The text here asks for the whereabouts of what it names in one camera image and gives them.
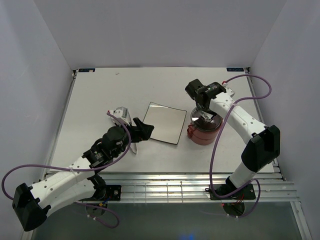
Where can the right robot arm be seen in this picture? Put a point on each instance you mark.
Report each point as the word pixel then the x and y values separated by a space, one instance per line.
pixel 262 142

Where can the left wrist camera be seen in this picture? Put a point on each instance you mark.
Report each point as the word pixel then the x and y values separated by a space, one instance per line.
pixel 123 109

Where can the metal tongs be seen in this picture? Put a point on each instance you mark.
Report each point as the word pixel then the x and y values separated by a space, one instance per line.
pixel 133 148

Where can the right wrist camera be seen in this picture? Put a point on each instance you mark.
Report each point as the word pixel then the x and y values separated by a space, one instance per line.
pixel 229 91

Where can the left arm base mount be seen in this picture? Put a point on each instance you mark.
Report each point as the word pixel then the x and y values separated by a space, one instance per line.
pixel 102 191

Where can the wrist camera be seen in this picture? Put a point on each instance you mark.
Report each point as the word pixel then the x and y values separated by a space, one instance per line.
pixel 229 91
pixel 123 109

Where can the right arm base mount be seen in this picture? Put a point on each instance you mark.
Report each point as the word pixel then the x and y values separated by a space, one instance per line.
pixel 226 192

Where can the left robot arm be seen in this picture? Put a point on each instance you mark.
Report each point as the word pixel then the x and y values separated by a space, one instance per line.
pixel 33 204

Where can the grey lunch box lid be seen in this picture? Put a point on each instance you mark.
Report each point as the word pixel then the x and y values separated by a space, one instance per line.
pixel 205 121

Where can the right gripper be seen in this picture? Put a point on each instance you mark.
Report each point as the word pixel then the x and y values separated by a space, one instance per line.
pixel 207 116

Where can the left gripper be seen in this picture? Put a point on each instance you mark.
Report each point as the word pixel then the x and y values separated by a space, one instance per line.
pixel 142 131

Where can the aluminium frame rail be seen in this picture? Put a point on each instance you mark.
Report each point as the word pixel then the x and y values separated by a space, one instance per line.
pixel 190 188

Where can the pink bowl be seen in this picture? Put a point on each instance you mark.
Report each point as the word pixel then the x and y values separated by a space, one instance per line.
pixel 195 132
pixel 206 140

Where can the white square plate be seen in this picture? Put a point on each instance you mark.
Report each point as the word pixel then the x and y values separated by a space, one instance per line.
pixel 168 122

